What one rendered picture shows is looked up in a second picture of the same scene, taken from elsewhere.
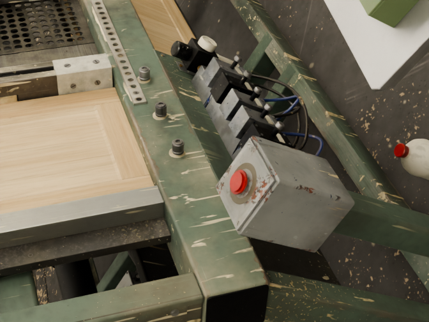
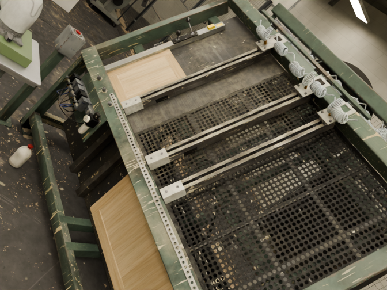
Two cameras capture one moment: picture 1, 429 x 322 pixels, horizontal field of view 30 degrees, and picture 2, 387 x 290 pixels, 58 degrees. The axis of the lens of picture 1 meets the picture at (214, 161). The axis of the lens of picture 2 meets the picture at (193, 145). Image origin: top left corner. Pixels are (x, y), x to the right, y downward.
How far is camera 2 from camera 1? 3.20 m
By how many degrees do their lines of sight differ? 84
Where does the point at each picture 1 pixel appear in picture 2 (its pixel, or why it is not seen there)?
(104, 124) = (123, 91)
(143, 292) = (107, 43)
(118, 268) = not seen: hidden behind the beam
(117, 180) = (117, 74)
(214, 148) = (89, 84)
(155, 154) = (106, 77)
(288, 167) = (65, 31)
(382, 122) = (29, 197)
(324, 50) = (39, 252)
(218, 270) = (91, 50)
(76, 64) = (132, 100)
